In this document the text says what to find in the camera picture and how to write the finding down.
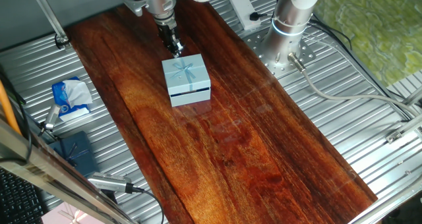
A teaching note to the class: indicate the white power strip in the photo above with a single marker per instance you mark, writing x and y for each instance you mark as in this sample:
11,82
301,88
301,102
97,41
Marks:
242,8

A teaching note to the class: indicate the large silver camera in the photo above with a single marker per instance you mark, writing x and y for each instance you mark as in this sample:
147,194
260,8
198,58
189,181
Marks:
108,182

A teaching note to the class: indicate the light blue inner gift box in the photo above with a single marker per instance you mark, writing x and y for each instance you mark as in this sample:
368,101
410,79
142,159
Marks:
191,100

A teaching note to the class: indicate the black keyboard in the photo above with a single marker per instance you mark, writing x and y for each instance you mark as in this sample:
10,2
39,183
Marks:
18,201

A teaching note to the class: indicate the blue tissue pack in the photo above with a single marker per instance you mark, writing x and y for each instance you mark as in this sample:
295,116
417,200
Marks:
58,95

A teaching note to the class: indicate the short aluminium profile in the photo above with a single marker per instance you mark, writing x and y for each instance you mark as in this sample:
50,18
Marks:
403,130

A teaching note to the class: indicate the light blue ribboned casing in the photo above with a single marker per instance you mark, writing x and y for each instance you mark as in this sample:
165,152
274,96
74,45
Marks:
198,79

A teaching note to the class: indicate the pink gift box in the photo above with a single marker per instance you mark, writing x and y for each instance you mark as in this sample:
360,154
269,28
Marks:
62,216

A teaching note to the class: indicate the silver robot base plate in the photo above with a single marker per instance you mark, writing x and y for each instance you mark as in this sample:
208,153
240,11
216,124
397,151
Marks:
306,54

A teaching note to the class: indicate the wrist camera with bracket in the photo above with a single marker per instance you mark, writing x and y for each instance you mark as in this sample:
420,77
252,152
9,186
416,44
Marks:
135,5

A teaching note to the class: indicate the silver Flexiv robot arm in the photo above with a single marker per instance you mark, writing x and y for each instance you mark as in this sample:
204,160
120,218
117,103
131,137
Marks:
287,23

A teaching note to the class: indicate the aluminium table edge rail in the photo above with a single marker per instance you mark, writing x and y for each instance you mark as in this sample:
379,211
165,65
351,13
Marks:
385,204

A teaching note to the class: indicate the slanted metal pole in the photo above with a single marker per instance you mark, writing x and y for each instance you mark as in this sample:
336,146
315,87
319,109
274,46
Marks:
49,16

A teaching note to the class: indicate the orange tube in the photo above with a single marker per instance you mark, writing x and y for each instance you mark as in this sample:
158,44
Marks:
7,108

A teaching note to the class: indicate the black camera stand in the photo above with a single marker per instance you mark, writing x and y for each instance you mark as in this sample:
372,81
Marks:
46,133

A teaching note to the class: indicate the dark blue gift box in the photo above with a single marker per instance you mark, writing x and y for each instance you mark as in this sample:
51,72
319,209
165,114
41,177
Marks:
79,156

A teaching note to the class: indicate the black power plug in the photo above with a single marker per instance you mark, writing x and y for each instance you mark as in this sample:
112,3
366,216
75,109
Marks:
254,16

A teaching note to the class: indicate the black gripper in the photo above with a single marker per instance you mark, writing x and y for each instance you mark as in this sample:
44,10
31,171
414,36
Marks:
168,31

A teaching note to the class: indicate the aluminium frame bar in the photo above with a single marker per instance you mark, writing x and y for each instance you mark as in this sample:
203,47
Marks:
39,171

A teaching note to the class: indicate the glossy brown wooden board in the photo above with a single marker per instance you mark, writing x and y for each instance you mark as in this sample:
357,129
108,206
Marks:
230,158

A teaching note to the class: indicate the small silver camera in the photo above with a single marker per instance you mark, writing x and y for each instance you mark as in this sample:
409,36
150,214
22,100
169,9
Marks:
51,116

